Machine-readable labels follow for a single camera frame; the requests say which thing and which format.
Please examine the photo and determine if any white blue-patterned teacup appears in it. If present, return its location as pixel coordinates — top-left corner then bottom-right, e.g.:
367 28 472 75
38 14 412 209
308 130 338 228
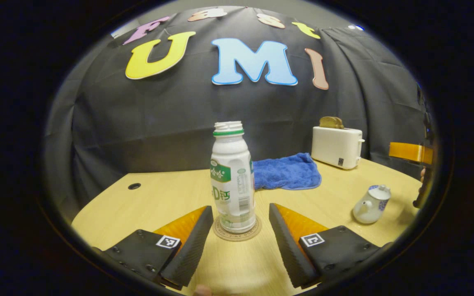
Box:
353 193 390 224

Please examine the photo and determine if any white water bottle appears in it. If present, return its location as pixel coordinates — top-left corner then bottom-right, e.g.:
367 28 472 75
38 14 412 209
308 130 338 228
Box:
210 121 256 234

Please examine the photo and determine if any black backdrop cloth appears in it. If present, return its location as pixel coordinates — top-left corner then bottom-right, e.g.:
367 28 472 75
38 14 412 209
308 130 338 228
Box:
44 6 433 214

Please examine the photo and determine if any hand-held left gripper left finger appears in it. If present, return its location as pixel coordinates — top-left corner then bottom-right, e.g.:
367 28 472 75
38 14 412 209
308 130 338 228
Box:
93 206 214 290

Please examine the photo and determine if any blue towel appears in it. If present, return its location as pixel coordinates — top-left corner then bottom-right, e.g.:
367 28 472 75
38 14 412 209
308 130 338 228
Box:
253 153 322 190

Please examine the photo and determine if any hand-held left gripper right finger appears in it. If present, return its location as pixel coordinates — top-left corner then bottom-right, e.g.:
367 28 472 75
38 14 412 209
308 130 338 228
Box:
269 203 392 289

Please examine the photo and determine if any round brown coaster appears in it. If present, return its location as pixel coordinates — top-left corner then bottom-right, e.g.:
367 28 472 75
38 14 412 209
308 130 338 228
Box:
213 215 263 242

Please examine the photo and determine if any white toaster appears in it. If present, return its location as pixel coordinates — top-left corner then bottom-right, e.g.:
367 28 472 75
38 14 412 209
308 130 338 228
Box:
311 126 365 170

